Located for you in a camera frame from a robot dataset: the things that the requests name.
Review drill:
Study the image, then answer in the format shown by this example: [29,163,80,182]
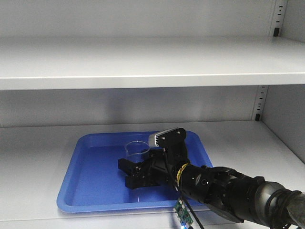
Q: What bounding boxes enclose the green circuit board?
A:
[173,199,193,229]

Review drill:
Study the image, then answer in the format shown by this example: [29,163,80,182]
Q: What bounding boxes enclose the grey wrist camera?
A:
[148,127,186,148]

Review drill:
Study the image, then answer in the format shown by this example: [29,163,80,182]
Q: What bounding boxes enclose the blue plastic tray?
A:
[56,130,214,214]

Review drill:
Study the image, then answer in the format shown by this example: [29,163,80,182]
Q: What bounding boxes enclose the clear glass beaker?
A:
[124,140,150,163]

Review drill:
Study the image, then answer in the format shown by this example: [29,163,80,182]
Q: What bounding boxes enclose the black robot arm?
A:
[118,142,305,229]

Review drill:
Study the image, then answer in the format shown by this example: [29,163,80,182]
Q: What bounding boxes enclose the white cabinet shelf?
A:
[0,37,305,91]

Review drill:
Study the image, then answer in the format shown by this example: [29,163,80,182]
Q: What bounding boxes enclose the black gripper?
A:
[118,142,190,189]

